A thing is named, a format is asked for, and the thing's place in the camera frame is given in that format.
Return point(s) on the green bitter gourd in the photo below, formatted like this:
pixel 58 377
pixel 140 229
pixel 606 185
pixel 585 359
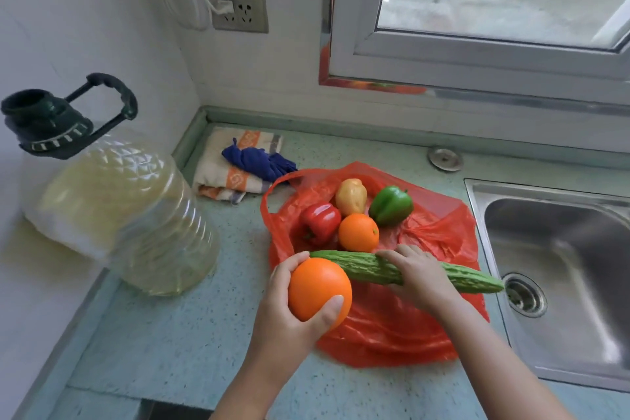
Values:
pixel 359 267

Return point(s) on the clear oil bottle green cap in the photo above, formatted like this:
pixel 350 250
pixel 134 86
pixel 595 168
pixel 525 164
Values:
pixel 133 208

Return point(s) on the round metal countertop cap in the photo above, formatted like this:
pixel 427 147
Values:
pixel 445 159

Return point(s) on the large orange fruit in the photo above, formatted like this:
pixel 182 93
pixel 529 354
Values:
pixel 317 291

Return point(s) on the folded white orange towel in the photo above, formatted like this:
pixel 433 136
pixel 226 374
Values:
pixel 216 168

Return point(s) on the small orange fruit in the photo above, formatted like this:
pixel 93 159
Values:
pixel 358 232

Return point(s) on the person's right hand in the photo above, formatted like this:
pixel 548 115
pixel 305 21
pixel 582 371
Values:
pixel 427 282

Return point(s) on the person's left forearm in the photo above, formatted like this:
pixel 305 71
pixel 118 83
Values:
pixel 256 390

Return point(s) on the red plastic bag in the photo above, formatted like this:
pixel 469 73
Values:
pixel 393 331

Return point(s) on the person's left thumb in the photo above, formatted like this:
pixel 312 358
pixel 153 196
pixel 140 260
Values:
pixel 329 311

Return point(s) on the metal sink drain strainer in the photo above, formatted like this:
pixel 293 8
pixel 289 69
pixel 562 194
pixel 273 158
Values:
pixel 524 295

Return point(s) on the green bell pepper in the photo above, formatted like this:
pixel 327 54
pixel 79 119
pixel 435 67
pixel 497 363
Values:
pixel 391 205

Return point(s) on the yellow potato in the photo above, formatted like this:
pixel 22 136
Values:
pixel 351 195

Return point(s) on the red bell pepper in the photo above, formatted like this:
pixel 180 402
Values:
pixel 320 223

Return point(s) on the person's left hand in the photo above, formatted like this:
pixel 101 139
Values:
pixel 275 326

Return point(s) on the stainless steel sink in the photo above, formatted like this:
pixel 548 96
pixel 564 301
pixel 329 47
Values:
pixel 581 262

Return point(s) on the grey wall socket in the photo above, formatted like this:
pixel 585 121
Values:
pixel 248 11

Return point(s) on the white window frame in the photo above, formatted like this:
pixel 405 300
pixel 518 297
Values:
pixel 443 60

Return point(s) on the white plug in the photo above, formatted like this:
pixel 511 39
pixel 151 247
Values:
pixel 225 6

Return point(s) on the person's right forearm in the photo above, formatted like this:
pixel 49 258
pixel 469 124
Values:
pixel 497 370

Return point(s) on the person's right fingers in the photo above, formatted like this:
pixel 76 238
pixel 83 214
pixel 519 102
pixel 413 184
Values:
pixel 401 259

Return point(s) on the blue cloth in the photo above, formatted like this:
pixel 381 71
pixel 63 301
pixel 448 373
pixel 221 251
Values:
pixel 258 161

